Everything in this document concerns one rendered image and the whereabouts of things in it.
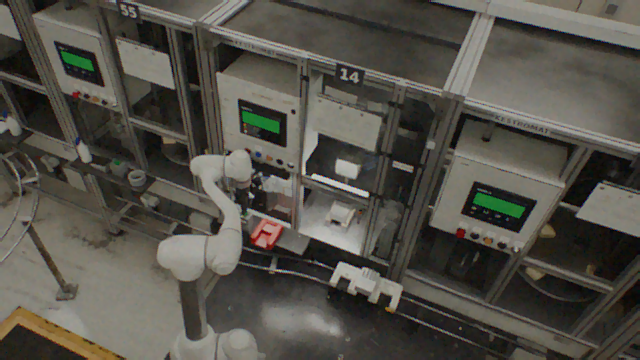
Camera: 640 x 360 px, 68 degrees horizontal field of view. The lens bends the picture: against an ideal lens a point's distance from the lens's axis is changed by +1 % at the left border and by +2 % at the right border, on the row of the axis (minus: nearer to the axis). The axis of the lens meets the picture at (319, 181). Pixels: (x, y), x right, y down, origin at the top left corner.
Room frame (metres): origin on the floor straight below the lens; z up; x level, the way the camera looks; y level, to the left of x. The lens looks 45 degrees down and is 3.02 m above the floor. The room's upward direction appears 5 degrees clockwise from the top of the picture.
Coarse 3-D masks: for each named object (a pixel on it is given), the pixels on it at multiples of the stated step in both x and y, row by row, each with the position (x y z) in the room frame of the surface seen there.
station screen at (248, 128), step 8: (256, 112) 1.72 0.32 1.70; (280, 120) 1.68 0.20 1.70; (248, 128) 1.73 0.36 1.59; (256, 128) 1.72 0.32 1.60; (264, 128) 1.70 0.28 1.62; (280, 128) 1.68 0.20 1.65; (256, 136) 1.72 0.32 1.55; (264, 136) 1.70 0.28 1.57; (272, 136) 1.69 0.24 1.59; (280, 136) 1.68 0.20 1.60; (280, 144) 1.68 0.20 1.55
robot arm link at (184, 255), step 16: (176, 240) 1.10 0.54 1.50; (192, 240) 1.11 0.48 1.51; (160, 256) 1.05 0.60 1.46; (176, 256) 1.04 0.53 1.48; (192, 256) 1.05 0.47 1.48; (176, 272) 1.02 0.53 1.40; (192, 272) 1.03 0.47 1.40; (192, 288) 1.02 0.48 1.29; (192, 304) 1.00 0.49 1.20; (192, 320) 0.97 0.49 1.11; (176, 336) 0.99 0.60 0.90; (192, 336) 0.95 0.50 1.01; (208, 336) 0.98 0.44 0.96; (176, 352) 0.92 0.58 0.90; (192, 352) 0.91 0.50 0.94; (208, 352) 0.92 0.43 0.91
